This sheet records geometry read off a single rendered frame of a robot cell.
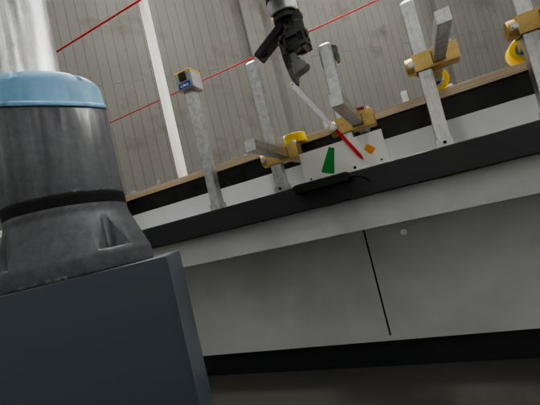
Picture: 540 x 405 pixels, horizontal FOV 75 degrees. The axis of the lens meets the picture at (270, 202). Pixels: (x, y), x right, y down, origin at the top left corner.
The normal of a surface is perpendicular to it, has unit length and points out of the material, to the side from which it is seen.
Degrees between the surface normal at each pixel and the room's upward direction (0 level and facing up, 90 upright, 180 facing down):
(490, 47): 90
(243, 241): 90
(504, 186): 90
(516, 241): 90
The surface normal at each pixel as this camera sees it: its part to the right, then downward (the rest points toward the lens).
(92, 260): 0.57, -0.19
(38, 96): 0.38, -0.22
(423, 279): -0.39, 0.04
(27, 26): 0.75, -0.22
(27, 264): -0.11, -0.38
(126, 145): 0.19, -0.11
